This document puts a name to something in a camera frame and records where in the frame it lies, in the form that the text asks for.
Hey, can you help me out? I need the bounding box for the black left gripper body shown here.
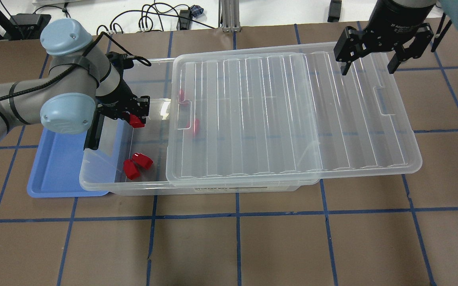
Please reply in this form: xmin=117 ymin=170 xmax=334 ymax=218
xmin=96 ymin=81 xmax=136 ymax=119

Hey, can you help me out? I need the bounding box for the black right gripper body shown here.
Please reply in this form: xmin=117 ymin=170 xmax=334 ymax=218
xmin=360 ymin=8 xmax=434 ymax=58

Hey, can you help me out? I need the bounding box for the red block from tray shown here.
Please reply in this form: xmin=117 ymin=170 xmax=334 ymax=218
xmin=128 ymin=114 xmax=145 ymax=128

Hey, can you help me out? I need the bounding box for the clear plastic box lid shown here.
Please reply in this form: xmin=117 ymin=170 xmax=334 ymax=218
xmin=165 ymin=42 xmax=422 ymax=188

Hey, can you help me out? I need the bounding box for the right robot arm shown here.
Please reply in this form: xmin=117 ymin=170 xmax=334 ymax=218
xmin=333 ymin=0 xmax=458 ymax=75

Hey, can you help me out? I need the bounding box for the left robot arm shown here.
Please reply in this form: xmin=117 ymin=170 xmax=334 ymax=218
xmin=0 ymin=18 xmax=151 ymax=150

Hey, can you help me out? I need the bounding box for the clear plastic storage box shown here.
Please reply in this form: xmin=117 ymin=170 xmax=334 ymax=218
xmin=80 ymin=50 xmax=320 ymax=195

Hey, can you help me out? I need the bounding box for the red block box centre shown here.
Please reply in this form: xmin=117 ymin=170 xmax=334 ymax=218
xmin=191 ymin=118 xmax=200 ymax=137

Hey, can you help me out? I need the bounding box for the black device on desk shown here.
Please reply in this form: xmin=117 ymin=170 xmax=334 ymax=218
xmin=327 ymin=0 xmax=342 ymax=22

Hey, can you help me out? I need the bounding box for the red block upper pair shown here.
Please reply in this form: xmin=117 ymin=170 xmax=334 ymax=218
xmin=132 ymin=153 xmax=154 ymax=170

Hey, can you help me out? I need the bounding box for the red block pair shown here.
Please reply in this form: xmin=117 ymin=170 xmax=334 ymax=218
xmin=132 ymin=153 xmax=154 ymax=170
xmin=122 ymin=159 xmax=140 ymax=180

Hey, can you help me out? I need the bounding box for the red block lower pair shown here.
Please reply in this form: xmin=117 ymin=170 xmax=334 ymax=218
xmin=122 ymin=159 xmax=140 ymax=180

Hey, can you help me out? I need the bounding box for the blue plastic tray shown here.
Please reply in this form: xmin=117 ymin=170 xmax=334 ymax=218
xmin=27 ymin=119 xmax=129 ymax=198

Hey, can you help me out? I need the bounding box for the blue checked cloth item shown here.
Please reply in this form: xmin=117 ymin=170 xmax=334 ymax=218
xmin=189 ymin=5 xmax=205 ymax=18

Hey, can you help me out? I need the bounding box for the black box latch handle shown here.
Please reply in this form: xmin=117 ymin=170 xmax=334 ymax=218
xmin=83 ymin=113 xmax=104 ymax=151

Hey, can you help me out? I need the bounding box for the black cable bundle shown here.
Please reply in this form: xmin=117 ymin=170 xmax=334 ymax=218
xmin=96 ymin=1 xmax=217 ymax=35

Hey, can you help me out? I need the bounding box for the aluminium frame post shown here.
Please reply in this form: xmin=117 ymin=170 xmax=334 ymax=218
xmin=219 ymin=0 xmax=241 ymax=33

